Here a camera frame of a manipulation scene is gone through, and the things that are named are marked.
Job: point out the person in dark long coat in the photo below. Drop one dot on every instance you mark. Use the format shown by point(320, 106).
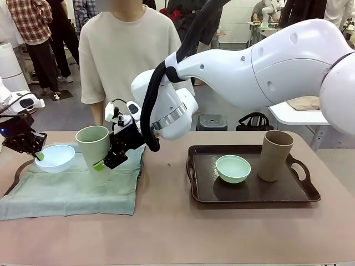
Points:
point(305, 11)

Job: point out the white side table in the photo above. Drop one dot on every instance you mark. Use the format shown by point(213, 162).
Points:
point(291, 116)

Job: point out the tall pale green cup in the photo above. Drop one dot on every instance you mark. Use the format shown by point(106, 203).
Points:
point(91, 149)

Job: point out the person's right forearm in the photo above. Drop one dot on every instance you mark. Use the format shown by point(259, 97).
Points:
point(97, 113)

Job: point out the mint green bowl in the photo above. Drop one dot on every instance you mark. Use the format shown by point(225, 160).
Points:
point(233, 174)

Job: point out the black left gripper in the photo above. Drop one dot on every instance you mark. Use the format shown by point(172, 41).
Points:
point(19, 135)

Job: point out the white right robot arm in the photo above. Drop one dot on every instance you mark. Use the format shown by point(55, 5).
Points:
point(249, 69)

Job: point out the person white shirt black trousers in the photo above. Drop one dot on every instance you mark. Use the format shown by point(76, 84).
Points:
point(338, 11)

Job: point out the person in white coat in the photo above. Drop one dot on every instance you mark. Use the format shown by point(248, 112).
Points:
point(5, 27)

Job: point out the dark brown serving tray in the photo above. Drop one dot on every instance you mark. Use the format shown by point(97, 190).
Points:
point(277, 191)
point(141, 163)

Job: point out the white cylindrical air purifier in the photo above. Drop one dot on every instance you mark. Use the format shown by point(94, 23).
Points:
point(9, 63)

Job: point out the person in red plaid shirt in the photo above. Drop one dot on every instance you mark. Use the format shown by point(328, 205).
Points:
point(27, 22)

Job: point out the pale green cloth mat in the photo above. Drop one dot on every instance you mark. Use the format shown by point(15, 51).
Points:
point(69, 199)

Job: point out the person in black clothes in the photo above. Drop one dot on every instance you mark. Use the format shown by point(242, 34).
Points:
point(61, 41)

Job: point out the tall brown cup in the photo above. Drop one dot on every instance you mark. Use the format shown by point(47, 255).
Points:
point(274, 160)

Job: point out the dark floor plate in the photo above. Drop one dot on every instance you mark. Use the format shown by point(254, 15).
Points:
point(65, 93)

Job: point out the person in dark patterned jacket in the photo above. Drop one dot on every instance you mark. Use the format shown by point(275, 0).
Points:
point(216, 27)

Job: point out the light blue bowl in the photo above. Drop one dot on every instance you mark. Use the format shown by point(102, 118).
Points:
point(55, 160)

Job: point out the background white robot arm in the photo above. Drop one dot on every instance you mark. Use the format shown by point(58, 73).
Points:
point(267, 11)

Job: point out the person in blue plaid shirt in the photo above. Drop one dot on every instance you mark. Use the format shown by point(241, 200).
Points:
point(83, 11)

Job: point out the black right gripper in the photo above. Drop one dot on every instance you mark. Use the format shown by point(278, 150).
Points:
point(126, 138)

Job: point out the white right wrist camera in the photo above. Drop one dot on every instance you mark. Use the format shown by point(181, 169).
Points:
point(108, 112)

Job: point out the grey plastic stool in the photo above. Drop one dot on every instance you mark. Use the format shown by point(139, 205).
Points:
point(212, 122)

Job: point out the person in cream t-shirt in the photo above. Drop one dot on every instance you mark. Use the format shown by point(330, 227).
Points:
point(124, 41)

